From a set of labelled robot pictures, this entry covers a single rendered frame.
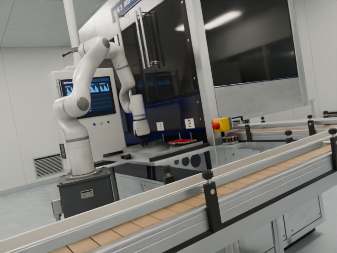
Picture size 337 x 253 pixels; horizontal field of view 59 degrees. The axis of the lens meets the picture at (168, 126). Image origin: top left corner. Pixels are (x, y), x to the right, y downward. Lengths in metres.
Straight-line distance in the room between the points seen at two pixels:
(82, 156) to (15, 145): 5.32
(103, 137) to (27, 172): 4.60
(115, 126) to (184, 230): 1.98
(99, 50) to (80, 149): 0.54
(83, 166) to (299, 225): 1.55
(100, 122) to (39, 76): 4.74
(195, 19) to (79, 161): 0.99
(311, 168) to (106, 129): 1.86
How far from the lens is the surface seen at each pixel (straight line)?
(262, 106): 2.01
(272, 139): 1.57
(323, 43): 6.47
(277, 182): 0.72
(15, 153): 6.85
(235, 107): 1.83
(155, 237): 0.52
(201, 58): 1.70
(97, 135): 2.41
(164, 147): 1.87
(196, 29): 1.73
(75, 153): 1.57
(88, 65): 1.69
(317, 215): 2.57
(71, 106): 1.53
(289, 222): 2.28
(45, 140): 6.94
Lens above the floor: 1.12
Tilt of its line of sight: 3 degrees down
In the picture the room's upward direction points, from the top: 10 degrees counter-clockwise
